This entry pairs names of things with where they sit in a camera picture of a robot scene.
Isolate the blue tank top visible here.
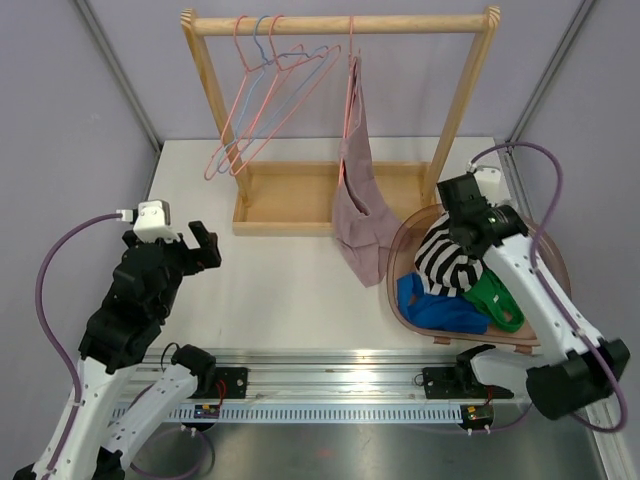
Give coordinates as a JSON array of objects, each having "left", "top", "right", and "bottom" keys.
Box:
[{"left": 396, "top": 273, "right": 490, "bottom": 334}]

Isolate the aluminium rail base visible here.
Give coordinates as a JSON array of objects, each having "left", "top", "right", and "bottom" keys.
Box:
[{"left": 114, "top": 348, "right": 609, "bottom": 401}]

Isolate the wooden clothes rack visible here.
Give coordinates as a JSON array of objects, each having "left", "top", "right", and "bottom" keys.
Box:
[{"left": 181, "top": 6, "right": 501, "bottom": 237}]

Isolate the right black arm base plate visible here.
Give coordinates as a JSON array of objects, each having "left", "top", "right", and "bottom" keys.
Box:
[{"left": 414, "top": 366, "right": 515, "bottom": 400}]

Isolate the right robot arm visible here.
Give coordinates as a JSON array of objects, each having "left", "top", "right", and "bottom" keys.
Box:
[{"left": 437, "top": 173, "right": 630, "bottom": 420}]

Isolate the pink tank top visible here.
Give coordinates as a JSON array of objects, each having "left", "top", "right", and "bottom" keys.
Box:
[{"left": 332, "top": 56, "right": 401, "bottom": 288}]

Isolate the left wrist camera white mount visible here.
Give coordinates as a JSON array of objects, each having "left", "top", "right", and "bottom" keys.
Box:
[{"left": 115, "top": 199, "right": 181, "bottom": 244}]

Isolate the green tank top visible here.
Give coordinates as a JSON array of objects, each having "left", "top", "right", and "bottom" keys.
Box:
[{"left": 463, "top": 269, "right": 525, "bottom": 333}]

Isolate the black white striped tank top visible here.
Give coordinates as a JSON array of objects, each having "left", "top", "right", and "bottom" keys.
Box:
[{"left": 414, "top": 213, "right": 484, "bottom": 297}]

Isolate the translucent pink plastic basket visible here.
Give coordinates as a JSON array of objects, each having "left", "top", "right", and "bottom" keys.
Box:
[{"left": 386, "top": 204, "right": 571, "bottom": 353}]

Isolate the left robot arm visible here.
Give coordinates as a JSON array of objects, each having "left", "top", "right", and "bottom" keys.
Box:
[{"left": 14, "top": 221, "right": 221, "bottom": 479}]

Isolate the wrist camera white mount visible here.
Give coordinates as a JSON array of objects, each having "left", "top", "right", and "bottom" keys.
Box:
[
  {"left": 115, "top": 199, "right": 181, "bottom": 244},
  {"left": 467, "top": 165, "right": 503, "bottom": 205}
]

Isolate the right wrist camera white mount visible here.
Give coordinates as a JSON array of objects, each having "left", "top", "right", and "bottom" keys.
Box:
[{"left": 467, "top": 165, "right": 503, "bottom": 205}]

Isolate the white slotted cable duct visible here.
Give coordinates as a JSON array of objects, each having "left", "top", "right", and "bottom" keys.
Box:
[{"left": 161, "top": 402, "right": 462, "bottom": 424}]

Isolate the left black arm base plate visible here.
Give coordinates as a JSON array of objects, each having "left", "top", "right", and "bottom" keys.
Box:
[{"left": 191, "top": 367, "right": 249, "bottom": 401}]

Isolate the pink hanger of striped top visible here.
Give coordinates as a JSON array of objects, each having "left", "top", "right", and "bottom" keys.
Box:
[{"left": 228, "top": 14, "right": 344, "bottom": 177}]

